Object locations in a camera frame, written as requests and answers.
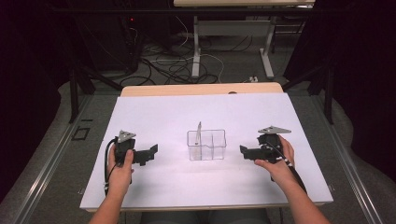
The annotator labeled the person's left hand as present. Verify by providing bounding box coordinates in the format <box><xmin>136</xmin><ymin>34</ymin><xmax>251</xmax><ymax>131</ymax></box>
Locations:
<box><xmin>106</xmin><ymin>148</ymin><xmax>135</xmax><ymax>195</ymax></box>

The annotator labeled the person's right hand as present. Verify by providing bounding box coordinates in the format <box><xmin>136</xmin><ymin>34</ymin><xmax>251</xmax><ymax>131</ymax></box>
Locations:
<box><xmin>254</xmin><ymin>134</ymin><xmax>296</xmax><ymax>189</ymax></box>

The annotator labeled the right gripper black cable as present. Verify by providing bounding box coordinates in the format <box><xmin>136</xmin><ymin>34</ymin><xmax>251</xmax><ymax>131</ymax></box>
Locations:
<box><xmin>264</xmin><ymin>141</ymin><xmax>308</xmax><ymax>194</ymax></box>

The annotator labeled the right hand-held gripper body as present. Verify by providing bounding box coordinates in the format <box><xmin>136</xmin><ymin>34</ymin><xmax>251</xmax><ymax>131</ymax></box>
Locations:
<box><xmin>256</xmin><ymin>125</ymin><xmax>292</xmax><ymax>164</ymax></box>

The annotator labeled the black metal stand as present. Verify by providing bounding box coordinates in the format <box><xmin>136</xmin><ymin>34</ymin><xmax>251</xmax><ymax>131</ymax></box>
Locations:
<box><xmin>281</xmin><ymin>59</ymin><xmax>335</xmax><ymax>125</ymax></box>
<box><xmin>64</xmin><ymin>59</ymin><xmax>124</xmax><ymax>125</ymax></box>

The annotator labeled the tangle of floor cables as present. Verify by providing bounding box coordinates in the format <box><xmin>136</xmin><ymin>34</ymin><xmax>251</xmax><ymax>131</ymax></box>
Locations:
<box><xmin>120</xmin><ymin>34</ymin><xmax>254</xmax><ymax>87</ymax></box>

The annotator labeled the dark computer tower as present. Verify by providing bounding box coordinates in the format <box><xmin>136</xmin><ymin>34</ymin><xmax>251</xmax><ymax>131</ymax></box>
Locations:
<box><xmin>92</xmin><ymin>13</ymin><xmax>148</xmax><ymax>74</ymax></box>

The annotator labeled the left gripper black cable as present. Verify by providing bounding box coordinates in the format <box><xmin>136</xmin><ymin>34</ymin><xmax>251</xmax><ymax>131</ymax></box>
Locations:
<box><xmin>104</xmin><ymin>137</ymin><xmax>119</xmax><ymax>198</ymax></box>

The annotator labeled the black horizontal frame bar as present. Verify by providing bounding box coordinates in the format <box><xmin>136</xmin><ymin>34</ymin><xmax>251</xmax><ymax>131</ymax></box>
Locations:
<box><xmin>50</xmin><ymin>7</ymin><xmax>314</xmax><ymax>15</ymax></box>

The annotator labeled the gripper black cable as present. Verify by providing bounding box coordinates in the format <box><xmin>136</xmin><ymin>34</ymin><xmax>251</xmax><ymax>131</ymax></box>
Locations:
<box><xmin>264</xmin><ymin>141</ymin><xmax>308</xmax><ymax>194</ymax></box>
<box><xmin>104</xmin><ymin>137</ymin><xmax>119</xmax><ymax>198</ymax></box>

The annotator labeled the white desk with metal legs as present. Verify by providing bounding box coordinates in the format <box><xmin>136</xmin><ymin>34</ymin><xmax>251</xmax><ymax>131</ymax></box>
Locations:
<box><xmin>173</xmin><ymin>0</ymin><xmax>316</xmax><ymax>80</ymax></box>

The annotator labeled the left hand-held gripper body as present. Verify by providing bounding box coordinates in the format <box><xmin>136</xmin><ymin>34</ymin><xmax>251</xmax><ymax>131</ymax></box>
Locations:
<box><xmin>113</xmin><ymin>130</ymin><xmax>137</xmax><ymax>166</ymax></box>

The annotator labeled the clear plastic pen holder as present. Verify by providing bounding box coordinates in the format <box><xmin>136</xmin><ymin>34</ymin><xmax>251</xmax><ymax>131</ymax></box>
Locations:
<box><xmin>186</xmin><ymin>128</ymin><xmax>228</xmax><ymax>161</ymax></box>

